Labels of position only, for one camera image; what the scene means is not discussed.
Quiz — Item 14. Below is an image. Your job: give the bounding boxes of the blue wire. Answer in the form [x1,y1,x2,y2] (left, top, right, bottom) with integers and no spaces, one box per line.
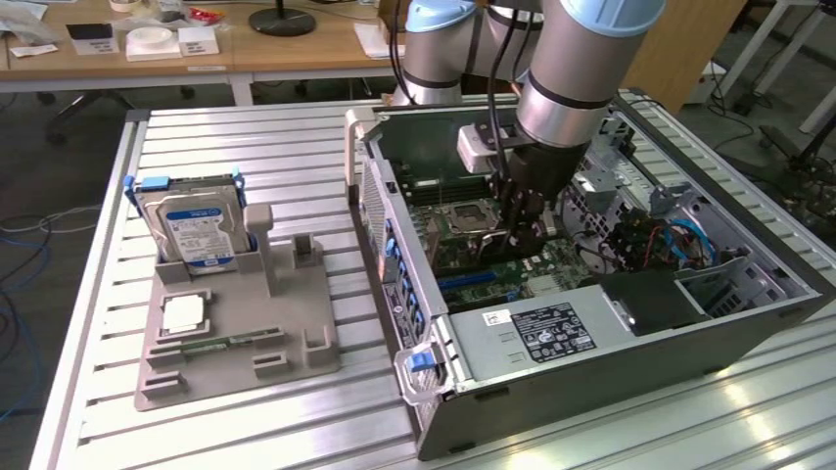
[658,217,720,268]

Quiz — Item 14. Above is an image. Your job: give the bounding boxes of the open dark grey PC case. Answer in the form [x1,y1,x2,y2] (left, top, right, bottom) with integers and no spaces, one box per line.
[344,86,836,462]

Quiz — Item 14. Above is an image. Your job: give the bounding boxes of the blue expansion slot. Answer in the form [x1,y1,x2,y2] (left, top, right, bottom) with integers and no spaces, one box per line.
[437,271,501,291]

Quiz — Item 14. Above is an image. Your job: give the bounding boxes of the black round lamp base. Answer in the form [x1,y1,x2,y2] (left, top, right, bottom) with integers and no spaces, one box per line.
[246,0,318,38]

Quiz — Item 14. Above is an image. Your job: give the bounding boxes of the blue case latch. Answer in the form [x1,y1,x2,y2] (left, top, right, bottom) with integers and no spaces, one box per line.
[404,350,436,378]

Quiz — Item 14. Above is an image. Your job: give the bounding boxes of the CPU socket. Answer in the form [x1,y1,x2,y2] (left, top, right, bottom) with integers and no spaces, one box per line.
[412,197,508,242]

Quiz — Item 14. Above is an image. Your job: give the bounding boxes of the clear plastic bag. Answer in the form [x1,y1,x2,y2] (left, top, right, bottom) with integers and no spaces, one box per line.
[0,2,64,45]

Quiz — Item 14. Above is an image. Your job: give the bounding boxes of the grey parts rack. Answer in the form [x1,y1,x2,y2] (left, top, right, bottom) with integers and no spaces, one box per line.
[133,203,341,412]

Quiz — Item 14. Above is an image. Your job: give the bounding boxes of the wooden cabinet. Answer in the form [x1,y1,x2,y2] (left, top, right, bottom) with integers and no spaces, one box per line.
[616,0,749,114]

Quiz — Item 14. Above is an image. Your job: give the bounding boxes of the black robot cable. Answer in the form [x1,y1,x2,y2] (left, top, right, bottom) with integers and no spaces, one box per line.
[388,0,528,197]

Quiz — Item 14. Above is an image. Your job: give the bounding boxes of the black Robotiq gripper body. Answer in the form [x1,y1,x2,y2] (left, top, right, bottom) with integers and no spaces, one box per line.
[505,139,590,203]

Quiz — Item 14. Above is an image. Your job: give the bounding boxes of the black floor stand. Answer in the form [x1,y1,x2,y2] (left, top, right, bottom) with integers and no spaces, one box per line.
[756,92,836,212]

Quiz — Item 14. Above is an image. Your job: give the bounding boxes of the brown cardboard box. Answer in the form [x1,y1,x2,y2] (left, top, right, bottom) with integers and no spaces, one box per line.
[377,0,410,33]

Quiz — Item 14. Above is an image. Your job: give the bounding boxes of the green RAM stick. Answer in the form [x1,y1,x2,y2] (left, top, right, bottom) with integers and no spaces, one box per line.
[178,328,282,353]

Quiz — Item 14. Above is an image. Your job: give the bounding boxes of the white booklet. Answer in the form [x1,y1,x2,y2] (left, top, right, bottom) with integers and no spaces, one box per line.
[353,22,408,59]

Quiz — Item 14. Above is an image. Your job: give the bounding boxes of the blue floor cable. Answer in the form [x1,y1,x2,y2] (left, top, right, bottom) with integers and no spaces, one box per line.
[0,234,53,422]

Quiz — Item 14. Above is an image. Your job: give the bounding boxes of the small white box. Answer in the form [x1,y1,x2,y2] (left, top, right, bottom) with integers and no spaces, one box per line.
[176,24,221,58]

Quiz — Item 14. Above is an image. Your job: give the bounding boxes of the white floor cable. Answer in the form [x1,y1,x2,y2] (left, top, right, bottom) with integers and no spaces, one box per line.
[0,204,100,237]

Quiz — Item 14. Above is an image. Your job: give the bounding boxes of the perforated metal disk bay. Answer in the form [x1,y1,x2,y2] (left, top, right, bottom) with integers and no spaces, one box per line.
[565,117,658,246]

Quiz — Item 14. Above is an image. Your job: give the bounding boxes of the black RAM slot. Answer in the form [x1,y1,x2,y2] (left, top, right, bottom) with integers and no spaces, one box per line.
[408,189,492,205]
[402,177,489,193]

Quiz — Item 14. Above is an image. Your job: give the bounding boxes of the wooden desk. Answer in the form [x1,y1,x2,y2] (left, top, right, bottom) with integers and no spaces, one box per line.
[0,0,236,107]
[230,0,589,107]

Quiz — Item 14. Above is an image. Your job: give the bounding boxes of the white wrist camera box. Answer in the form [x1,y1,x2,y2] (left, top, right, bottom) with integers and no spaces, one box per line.
[454,124,510,173]

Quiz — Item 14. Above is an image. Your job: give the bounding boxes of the white table frame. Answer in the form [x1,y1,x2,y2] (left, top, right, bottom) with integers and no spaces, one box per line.
[717,0,836,133]

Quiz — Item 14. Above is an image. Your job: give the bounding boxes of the graphics card with black shroud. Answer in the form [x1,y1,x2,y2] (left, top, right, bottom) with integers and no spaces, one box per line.
[426,227,546,270]

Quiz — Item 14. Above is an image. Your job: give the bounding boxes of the hard disk in blue caddy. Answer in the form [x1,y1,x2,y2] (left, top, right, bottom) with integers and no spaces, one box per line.
[121,168,248,275]

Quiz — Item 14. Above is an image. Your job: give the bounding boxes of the white box with black top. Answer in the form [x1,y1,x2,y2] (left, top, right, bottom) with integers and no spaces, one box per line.
[64,23,122,56]

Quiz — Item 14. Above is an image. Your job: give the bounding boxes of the black chair base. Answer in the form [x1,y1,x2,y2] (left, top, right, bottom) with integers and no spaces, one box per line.
[34,90,132,146]

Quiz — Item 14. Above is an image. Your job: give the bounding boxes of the green motherboard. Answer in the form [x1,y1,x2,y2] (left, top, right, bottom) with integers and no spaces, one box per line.
[390,165,600,314]

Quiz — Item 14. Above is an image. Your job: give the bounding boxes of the grey power supply unit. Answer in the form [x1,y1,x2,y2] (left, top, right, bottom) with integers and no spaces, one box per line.
[446,285,638,383]

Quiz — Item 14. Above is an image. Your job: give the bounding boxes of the silver CPU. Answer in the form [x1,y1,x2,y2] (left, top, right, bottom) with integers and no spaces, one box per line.
[161,296,208,332]

